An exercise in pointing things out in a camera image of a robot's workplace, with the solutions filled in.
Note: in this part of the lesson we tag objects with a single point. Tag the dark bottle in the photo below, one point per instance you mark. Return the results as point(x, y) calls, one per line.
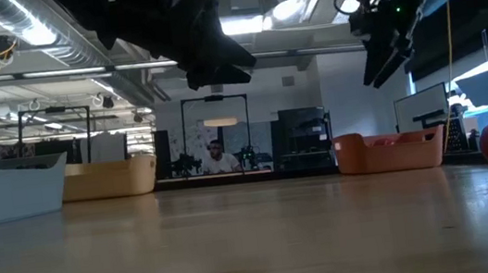
point(475, 140)

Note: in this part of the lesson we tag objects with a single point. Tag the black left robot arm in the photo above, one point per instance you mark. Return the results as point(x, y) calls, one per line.
point(88, 11)

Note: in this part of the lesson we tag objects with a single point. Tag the white cabinet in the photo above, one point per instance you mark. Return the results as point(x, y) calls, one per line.
point(107, 147)

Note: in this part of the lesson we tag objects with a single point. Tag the white plastic basket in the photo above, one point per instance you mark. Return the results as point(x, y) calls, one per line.
point(4, 198)

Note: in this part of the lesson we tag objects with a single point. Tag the black shelf cabinet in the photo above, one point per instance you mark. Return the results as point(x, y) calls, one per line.
point(301, 129)

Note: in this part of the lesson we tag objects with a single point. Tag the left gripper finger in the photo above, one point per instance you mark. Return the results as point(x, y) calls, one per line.
point(214, 47)
point(218, 78)

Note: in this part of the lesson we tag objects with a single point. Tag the yellow plastic basket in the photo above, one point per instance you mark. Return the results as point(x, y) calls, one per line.
point(109, 181)

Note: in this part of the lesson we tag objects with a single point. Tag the whiteboard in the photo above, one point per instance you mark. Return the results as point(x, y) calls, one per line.
point(420, 105)

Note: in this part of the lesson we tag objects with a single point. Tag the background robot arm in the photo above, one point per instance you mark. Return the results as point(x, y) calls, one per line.
point(186, 164)
point(248, 154)

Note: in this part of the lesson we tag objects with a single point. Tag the orange plastic basket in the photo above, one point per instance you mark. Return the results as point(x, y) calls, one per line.
point(391, 158)

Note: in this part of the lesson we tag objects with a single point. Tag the ceiling light panel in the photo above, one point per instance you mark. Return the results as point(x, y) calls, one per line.
point(242, 25)

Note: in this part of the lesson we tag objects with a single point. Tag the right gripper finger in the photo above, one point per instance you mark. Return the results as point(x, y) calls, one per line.
point(379, 57)
point(396, 66)

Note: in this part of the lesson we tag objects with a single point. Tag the black upright cabinet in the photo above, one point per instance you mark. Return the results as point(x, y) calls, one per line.
point(163, 155)

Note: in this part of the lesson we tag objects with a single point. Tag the white pendant lamp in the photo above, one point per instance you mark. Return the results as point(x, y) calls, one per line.
point(220, 122)

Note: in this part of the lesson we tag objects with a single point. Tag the grey tilted panel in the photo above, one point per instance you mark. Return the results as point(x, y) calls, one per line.
point(481, 89)

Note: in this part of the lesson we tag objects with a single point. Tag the black ceiling spotlight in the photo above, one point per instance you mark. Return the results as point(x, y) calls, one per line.
point(107, 102)
point(138, 118)

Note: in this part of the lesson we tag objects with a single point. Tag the seated person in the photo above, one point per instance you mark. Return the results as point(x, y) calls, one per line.
point(221, 163)

